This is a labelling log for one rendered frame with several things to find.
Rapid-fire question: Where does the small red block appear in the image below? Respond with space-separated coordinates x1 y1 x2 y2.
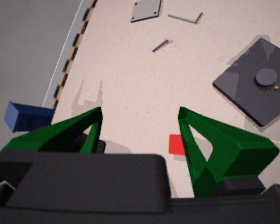
169 134 185 156

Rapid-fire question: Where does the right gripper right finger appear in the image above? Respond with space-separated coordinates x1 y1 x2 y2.
178 106 280 197

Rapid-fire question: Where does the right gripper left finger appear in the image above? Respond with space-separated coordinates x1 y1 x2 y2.
3 106 103 153

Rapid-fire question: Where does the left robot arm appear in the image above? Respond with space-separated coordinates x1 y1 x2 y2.
0 126 106 183

